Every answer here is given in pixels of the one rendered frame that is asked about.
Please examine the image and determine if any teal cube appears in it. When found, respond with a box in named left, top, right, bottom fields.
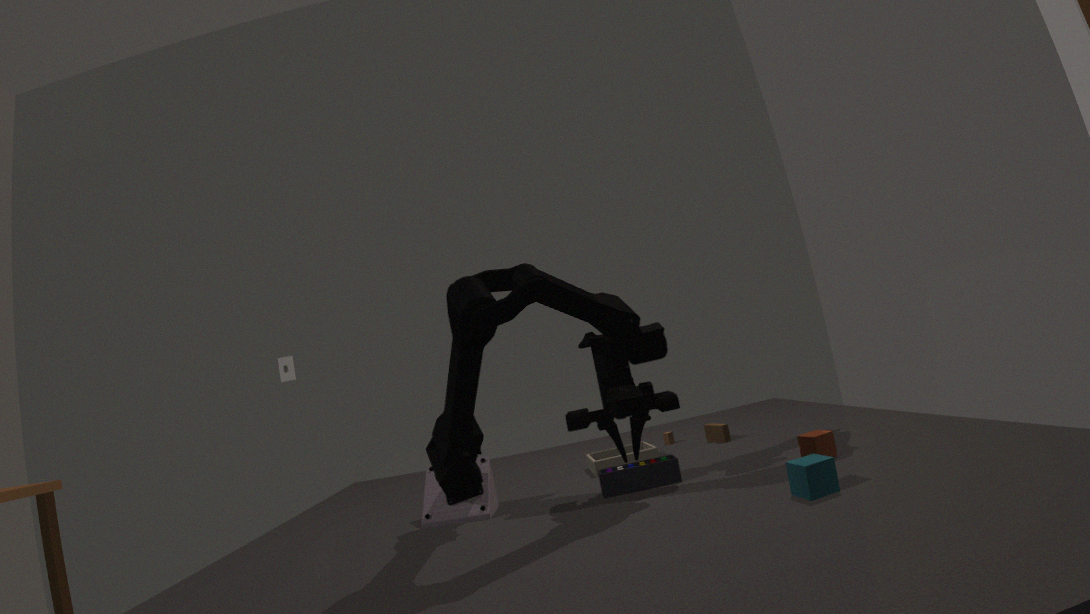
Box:
left=786, top=453, right=840, bottom=501

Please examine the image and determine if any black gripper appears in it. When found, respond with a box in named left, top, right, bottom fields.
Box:
left=566, top=368, right=680, bottom=462

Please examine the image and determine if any beige open tray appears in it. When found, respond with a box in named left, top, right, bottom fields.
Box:
left=586, top=442, right=659, bottom=477

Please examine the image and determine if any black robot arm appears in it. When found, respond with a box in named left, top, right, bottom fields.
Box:
left=426, top=263, right=667, bottom=506

